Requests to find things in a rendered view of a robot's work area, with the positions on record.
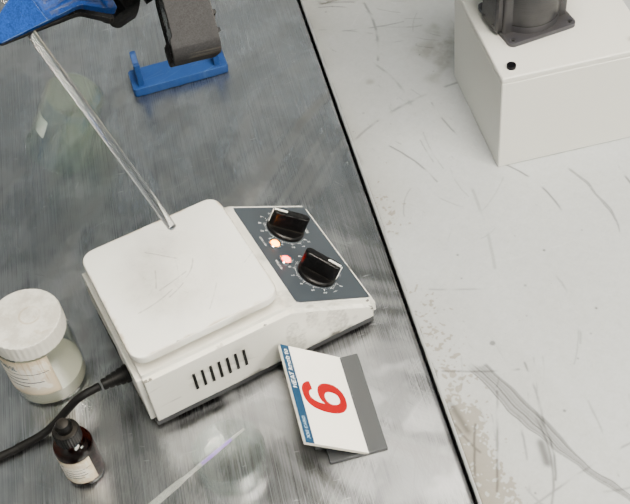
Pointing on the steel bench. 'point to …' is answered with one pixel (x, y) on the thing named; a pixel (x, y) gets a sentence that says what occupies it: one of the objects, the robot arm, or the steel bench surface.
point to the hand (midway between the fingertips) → (40, 7)
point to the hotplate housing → (232, 345)
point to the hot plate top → (178, 280)
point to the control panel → (254, 218)
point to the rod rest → (140, 79)
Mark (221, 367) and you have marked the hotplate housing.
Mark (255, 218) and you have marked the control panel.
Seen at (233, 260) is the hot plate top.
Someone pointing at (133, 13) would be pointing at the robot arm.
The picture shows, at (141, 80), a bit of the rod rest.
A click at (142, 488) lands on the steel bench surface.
